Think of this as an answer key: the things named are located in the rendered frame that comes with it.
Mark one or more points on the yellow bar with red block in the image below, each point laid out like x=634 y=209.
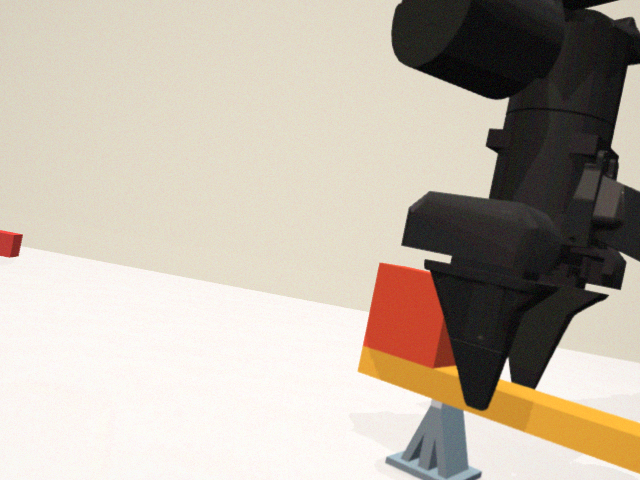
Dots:
x=407 y=344

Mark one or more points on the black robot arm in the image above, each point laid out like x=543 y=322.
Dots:
x=543 y=55

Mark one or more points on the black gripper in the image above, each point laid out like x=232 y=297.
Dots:
x=511 y=288

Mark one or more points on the small red block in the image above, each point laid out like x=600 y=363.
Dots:
x=10 y=244

